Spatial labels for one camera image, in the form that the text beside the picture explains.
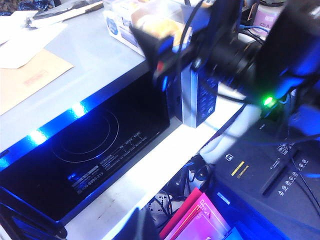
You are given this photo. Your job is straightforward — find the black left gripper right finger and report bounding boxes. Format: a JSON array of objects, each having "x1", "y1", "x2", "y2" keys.
[{"x1": 144, "y1": 207, "x2": 161, "y2": 240}]

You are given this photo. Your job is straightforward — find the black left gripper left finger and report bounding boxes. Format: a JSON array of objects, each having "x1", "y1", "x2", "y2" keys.
[{"x1": 122, "y1": 206, "x2": 146, "y2": 240}]

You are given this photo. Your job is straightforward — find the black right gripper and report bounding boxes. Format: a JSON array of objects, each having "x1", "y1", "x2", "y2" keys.
[{"x1": 130, "y1": 0, "x2": 253, "y2": 81}]

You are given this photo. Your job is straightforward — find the white blue snack box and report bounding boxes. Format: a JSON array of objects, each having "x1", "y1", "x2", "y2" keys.
[{"x1": 103, "y1": 0, "x2": 195, "y2": 57}]

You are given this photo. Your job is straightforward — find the magenta gift box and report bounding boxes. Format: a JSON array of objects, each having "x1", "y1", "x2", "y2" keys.
[{"x1": 158, "y1": 187, "x2": 232, "y2": 240}]

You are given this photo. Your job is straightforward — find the black white Midea microwave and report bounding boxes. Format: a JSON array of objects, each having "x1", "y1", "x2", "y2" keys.
[{"x1": 0, "y1": 4, "x2": 221, "y2": 226}]

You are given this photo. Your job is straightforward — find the white power strip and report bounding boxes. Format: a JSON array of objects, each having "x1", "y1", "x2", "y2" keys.
[{"x1": 147, "y1": 191, "x2": 176, "y2": 223}]

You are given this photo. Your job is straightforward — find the white table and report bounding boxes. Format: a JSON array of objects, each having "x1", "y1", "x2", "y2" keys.
[{"x1": 62, "y1": 94, "x2": 251, "y2": 240}]

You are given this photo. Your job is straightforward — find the long black cream tool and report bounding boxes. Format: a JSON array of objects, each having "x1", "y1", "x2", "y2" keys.
[{"x1": 26, "y1": 0, "x2": 105, "y2": 27}]

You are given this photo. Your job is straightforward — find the black paper shredder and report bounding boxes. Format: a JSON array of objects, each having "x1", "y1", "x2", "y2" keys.
[{"x1": 207, "y1": 109, "x2": 320, "y2": 240}]

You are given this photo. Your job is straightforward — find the pink round container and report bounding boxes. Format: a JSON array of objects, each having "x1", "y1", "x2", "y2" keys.
[{"x1": 257, "y1": 0, "x2": 285, "y2": 33}]

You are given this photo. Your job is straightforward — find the brown paper envelope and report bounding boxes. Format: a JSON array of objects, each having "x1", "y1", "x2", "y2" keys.
[{"x1": 0, "y1": 48, "x2": 75, "y2": 116}]

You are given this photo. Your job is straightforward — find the white paper sheet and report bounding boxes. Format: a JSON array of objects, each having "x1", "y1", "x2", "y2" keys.
[{"x1": 0, "y1": 9, "x2": 69, "y2": 70}]

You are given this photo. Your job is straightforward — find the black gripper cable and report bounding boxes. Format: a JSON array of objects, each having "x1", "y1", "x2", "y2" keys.
[{"x1": 199, "y1": 91, "x2": 253, "y2": 153}]

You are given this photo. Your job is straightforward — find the blue ethernet cable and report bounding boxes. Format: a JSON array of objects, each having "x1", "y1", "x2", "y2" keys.
[{"x1": 239, "y1": 23, "x2": 272, "y2": 33}]

